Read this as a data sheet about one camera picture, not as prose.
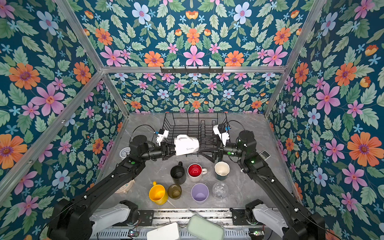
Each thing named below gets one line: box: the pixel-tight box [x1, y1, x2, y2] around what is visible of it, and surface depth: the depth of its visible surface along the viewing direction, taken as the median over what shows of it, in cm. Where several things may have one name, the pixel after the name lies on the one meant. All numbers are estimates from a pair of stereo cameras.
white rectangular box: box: [146, 222, 180, 240], surface depth 67 cm
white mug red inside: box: [187, 163, 208, 183], surface depth 85 cm
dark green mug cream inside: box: [214, 161, 231, 181], surface depth 82 cm
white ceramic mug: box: [174, 134, 200, 156], surface depth 66 cm
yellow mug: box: [149, 181, 168, 206], surface depth 77 cm
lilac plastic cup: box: [191, 183, 210, 205], surface depth 79 cm
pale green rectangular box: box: [186, 214, 225, 240], surface depth 70 cm
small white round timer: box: [119, 147, 131, 161], surface depth 95 cm
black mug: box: [170, 161, 187, 185], surface depth 85 cm
